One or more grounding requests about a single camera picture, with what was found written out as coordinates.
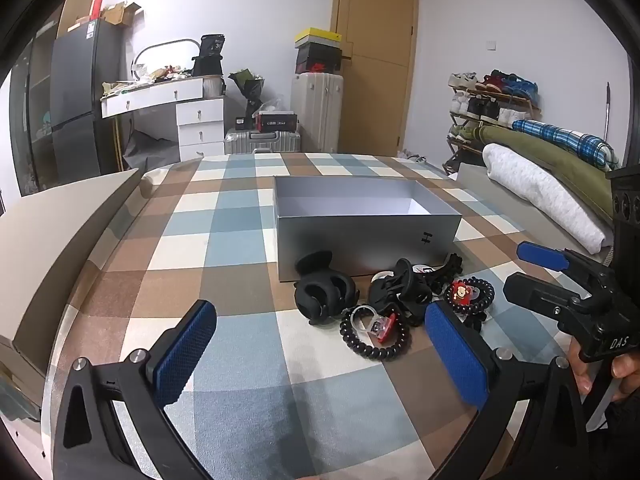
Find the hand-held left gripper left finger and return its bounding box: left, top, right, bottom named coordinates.
left=52, top=300, right=218, bottom=480

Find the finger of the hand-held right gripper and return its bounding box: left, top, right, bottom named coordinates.
left=502, top=272, right=601, bottom=333
left=516, top=241, right=618, bottom=306

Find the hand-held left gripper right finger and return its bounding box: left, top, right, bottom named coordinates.
left=425, top=301, right=588, bottom=480

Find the spiral hair tie red charm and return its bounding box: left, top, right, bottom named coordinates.
left=442, top=276, right=496, bottom=318

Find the slim black hair clip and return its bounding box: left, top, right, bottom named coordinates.
left=432, top=254, right=463, bottom=296

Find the plain black spiral hair tie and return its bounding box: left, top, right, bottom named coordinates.
left=340, top=305, right=412, bottom=361

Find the large black claw hair clip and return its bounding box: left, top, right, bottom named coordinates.
left=292, top=251, right=358, bottom=326

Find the silver cardboard box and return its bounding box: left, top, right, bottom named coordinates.
left=273, top=176, right=463, bottom=283

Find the person's right hand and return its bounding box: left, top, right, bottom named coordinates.
left=567, top=340, right=640, bottom=403

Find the white rolled blanket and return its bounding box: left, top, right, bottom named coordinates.
left=482, top=142, right=608, bottom=253

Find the red and clear hair clip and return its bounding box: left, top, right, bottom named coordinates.
left=350, top=305, right=398, bottom=343

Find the grey padded board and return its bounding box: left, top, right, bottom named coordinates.
left=457, top=162, right=501, bottom=196

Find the blue plaid rolled blanket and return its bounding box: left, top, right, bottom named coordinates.
left=511, top=119, right=618, bottom=171

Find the checked blanket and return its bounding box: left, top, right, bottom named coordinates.
left=40, top=152, right=616, bottom=480

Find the wooden shoe rack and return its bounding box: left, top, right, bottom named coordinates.
left=442, top=72, right=543, bottom=173

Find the row of shoes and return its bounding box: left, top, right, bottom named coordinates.
left=446, top=69, right=541, bottom=143

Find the beige padded board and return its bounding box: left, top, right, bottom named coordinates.
left=0, top=169, right=141, bottom=376

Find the grey plastic sheet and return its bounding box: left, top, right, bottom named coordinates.
left=122, top=130, right=181, bottom=171

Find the silver suitcase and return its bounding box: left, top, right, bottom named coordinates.
left=224, top=127, right=302, bottom=156

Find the white dressing table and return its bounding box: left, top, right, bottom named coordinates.
left=100, top=76, right=226, bottom=163

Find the flat red black box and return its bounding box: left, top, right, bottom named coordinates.
left=256, top=112, right=300, bottom=132

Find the clear plastic bag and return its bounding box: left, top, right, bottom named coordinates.
left=257, top=97, right=293, bottom=116

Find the white suitcase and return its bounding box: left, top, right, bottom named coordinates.
left=291, top=72, right=346, bottom=153

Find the white ribbed bin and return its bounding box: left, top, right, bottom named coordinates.
left=201, top=74, right=227, bottom=98

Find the black wrapped bouquet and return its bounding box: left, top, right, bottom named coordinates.
left=228, top=67, right=264, bottom=121

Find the dressing table clutter pile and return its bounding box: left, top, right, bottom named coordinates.
left=102, top=62, right=201, bottom=98

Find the wooden door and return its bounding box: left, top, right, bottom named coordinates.
left=331, top=0, right=420, bottom=157

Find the glass door cabinet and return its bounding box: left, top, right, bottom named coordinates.
left=10, top=30, right=58, bottom=196

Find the dark grey refrigerator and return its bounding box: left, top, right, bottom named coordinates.
left=50, top=19, right=126, bottom=186

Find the red and black shoe box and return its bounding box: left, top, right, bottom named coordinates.
left=295, top=57, right=343, bottom=75

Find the oval mirror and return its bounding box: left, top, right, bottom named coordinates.
left=131, top=37, right=201, bottom=83

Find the black bag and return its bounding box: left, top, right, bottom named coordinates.
left=191, top=34, right=226, bottom=78

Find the yellow shoe box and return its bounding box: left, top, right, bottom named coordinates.
left=294, top=27, right=345, bottom=46

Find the open cardboard box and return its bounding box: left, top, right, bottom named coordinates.
left=100, top=2, right=143, bottom=28

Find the flat cardboard sheet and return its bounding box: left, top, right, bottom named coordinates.
left=56, top=0, right=103, bottom=36

